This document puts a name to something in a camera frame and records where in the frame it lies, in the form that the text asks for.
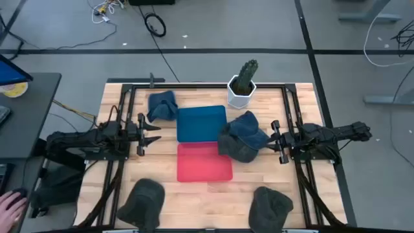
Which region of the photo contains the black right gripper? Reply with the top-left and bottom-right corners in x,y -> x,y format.
266,120 -> 294,164

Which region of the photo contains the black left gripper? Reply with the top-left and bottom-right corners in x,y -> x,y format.
124,112 -> 162,157

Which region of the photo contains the dark grey knit hat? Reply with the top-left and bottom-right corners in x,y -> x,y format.
248,186 -> 295,233
116,177 -> 166,232

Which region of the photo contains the small blue knit hat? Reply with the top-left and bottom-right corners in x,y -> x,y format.
147,90 -> 179,124

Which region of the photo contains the blue denim cap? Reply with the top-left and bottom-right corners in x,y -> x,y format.
226,110 -> 271,151

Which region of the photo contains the dark grey cap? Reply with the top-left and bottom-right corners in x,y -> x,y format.
217,126 -> 260,164

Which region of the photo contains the blue plastic bin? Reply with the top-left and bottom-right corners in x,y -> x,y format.
176,105 -> 228,144

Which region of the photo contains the white hexagonal plant pot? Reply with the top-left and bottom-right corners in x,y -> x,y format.
226,74 -> 257,110

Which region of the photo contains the pink plastic bin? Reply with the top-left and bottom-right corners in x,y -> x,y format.
176,141 -> 234,183

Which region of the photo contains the green cactus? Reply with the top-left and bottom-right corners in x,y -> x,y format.
232,59 -> 259,96

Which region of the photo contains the black side desk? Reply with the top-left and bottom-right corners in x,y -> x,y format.
0,72 -> 63,233

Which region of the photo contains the grey desk foot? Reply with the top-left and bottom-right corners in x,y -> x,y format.
338,0 -> 404,24
363,86 -> 414,107

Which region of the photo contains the yellow round disc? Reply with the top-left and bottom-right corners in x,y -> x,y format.
1,82 -> 29,99

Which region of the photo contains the black computer mouse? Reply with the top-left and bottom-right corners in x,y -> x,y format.
12,187 -> 29,201

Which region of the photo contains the black keyboard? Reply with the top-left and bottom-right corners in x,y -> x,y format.
0,105 -> 12,126

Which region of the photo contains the monitor with blue screen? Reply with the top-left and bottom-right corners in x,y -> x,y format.
0,54 -> 34,87

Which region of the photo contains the person's hand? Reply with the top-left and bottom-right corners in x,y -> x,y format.
0,190 -> 28,233

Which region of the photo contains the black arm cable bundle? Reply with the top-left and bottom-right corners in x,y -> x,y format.
294,160 -> 345,227
77,160 -> 125,228

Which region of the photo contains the black aluminium rig frame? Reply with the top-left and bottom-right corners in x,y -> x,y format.
77,82 -> 349,233

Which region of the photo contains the coiled black floor cable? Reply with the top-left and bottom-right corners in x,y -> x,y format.
143,12 -> 168,38

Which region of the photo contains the white floor cable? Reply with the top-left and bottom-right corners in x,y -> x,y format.
363,12 -> 414,68

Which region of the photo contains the white and yellow cable tangle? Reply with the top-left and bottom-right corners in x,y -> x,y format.
86,0 -> 125,25

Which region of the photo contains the black floor cable tangle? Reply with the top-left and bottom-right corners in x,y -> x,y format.
390,19 -> 414,58

